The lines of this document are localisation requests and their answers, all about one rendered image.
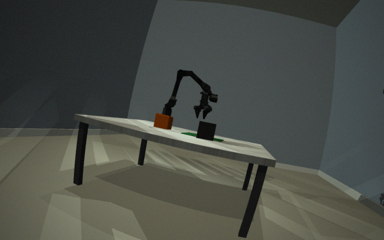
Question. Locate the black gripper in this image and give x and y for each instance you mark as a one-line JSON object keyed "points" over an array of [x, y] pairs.
{"points": [[203, 106]]}

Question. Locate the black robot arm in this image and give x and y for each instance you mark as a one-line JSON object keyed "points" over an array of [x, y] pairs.
{"points": [[207, 94]]}

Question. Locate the black computer fan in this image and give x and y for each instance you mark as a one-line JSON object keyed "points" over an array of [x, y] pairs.
{"points": [[206, 130]]}

